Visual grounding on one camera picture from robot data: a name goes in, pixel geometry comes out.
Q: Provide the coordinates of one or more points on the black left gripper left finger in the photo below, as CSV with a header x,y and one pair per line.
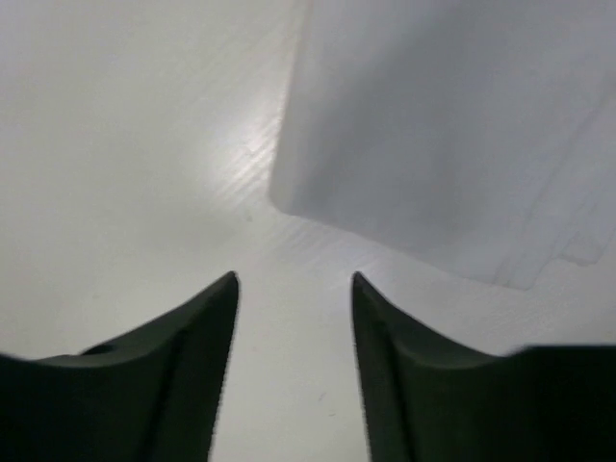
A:
x,y
150,394

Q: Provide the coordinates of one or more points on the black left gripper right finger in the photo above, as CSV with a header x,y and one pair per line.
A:
x,y
428,398

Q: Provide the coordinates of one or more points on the white skirt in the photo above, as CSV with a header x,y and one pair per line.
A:
x,y
476,136

